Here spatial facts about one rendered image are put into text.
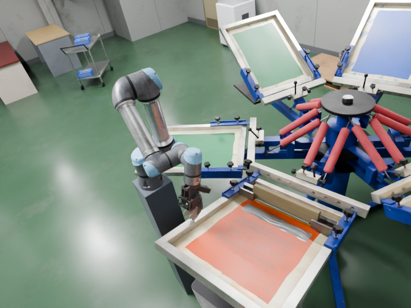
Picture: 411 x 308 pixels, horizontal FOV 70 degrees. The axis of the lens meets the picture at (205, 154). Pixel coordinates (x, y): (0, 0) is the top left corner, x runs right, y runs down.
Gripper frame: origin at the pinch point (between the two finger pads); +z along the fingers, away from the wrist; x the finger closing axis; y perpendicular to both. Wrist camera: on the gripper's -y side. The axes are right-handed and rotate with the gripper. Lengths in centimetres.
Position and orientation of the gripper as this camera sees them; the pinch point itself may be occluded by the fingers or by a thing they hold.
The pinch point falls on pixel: (194, 217)
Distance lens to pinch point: 141.0
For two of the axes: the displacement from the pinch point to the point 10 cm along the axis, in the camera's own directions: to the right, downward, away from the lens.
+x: 7.6, 3.1, -5.7
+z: -0.5, 9.0, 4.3
